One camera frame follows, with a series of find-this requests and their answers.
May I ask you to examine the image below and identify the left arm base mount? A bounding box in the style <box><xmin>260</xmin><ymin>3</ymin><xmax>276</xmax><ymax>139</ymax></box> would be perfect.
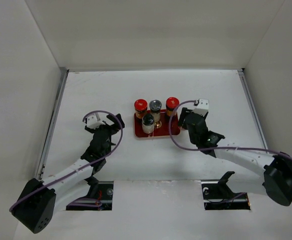
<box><xmin>66</xmin><ymin>176</ymin><xmax>114</xmax><ymax>211</ymax></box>

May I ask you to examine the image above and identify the short red-lid sauce jar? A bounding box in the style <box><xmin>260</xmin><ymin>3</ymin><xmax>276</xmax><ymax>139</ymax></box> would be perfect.
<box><xmin>134</xmin><ymin>99</ymin><xmax>148</xmax><ymax>120</ymax></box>

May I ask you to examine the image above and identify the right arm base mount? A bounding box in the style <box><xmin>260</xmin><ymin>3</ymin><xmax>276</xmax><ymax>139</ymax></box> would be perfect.
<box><xmin>201</xmin><ymin>171</ymin><xmax>250</xmax><ymax>211</ymax></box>

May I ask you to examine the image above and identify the tall red-cap sauce bottle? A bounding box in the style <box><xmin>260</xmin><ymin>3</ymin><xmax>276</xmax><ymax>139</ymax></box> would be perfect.
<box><xmin>166</xmin><ymin>96</ymin><xmax>180</xmax><ymax>117</ymax></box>

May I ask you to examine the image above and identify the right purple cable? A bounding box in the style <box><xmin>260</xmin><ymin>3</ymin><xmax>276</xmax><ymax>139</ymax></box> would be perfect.
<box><xmin>168</xmin><ymin>99</ymin><xmax>292</xmax><ymax>173</ymax></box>

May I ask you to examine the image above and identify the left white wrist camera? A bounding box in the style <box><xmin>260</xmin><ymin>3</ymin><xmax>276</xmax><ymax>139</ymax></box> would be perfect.
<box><xmin>84</xmin><ymin>113</ymin><xmax>105</xmax><ymax>129</ymax></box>

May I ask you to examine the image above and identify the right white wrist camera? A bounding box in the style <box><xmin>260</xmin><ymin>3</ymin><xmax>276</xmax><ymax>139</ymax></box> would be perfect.
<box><xmin>192</xmin><ymin>98</ymin><xmax>209</xmax><ymax>117</ymax></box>

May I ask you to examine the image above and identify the red rectangular tray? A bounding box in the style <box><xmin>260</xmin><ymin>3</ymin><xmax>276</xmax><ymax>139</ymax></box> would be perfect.
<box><xmin>134</xmin><ymin>109</ymin><xmax>180</xmax><ymax>138</ymax></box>

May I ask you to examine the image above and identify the grey-cap white salt shaker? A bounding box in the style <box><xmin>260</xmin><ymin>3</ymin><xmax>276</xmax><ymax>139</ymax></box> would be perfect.
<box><xmin>149</xmin><ymin>99</ymin><xmax>162</xmax><ymax>123</ymax></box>

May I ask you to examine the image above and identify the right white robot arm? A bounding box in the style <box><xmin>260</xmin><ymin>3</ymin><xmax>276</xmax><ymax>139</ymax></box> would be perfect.
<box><xmin>178</xmin><ymin>107</ymin><xmax>292</xmax><ymax>206</ymax></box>

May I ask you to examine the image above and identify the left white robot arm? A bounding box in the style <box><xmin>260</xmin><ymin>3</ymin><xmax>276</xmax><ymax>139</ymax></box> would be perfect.
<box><xmin>9</xmin><ymin>110</ymin><xmax>125</xmax><ymax>234</ymax></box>

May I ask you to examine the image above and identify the black-cap white bottle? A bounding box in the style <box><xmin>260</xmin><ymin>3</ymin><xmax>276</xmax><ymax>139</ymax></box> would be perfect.
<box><xmin>142</xmin><ymin>113</ymin><xmax>155</xmax><ymax>134</ymax></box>

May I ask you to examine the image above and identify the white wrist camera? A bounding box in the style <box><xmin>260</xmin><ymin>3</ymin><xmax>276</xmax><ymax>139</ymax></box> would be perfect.
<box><xmin>192</xmin><ymin>98</ymin><xmax>209</xmax><ymax>117</ymax></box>
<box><xmin>84</xmin><ymin>113</ymin><xmax>105</xmax><ymax>129</ymax></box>

